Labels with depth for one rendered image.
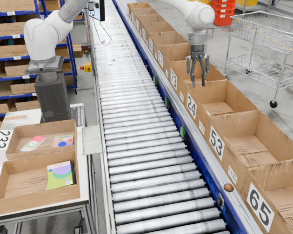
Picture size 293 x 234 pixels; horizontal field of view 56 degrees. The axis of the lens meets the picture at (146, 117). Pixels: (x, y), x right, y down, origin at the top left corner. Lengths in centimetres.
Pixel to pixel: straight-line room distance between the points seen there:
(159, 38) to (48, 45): 139
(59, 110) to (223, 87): 112
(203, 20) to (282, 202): 87
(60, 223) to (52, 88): 108
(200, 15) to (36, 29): 95
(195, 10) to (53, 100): 108
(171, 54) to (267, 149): 133
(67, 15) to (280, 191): 154
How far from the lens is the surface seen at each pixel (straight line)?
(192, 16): 138
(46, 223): 242
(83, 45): 249
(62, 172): 158
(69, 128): 192
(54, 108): 196
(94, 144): 179
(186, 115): 177
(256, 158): 154
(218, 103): 194
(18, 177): 170
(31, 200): 148
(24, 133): 197
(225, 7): 721
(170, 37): 293
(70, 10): 187
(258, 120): 163
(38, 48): 180
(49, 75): 189
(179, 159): 165
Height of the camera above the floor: 185
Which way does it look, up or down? 33 degrees down
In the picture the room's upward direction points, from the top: 2 degrees counter-clockwise
